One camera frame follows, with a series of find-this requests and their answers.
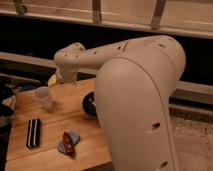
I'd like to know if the black white striped block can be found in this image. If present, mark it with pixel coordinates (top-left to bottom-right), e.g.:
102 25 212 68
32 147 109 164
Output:
26 118 41 149

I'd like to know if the grey metal rail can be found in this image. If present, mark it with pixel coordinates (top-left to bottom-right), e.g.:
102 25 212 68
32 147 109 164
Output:
0 52 213 105

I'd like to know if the wooden table board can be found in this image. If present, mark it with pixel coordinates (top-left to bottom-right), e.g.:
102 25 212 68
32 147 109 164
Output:
6 79 110 171

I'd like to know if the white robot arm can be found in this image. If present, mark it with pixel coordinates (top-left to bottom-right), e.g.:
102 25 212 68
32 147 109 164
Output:
54 35 186 171

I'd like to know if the dark clutter pile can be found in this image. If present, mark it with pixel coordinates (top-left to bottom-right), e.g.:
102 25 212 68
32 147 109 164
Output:
0 75 21 128

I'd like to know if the translucent white cup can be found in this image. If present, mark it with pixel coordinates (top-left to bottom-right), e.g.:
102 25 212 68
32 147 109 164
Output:
33 86 53 109

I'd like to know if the black ceramic bowl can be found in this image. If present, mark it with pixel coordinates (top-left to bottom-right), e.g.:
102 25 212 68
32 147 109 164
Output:
82 92 97 117

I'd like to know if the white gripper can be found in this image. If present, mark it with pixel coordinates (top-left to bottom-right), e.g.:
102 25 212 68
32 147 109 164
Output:
47 67 78 87

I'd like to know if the red toy boat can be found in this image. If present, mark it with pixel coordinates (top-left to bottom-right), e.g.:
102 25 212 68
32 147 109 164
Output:
63 132 74 154

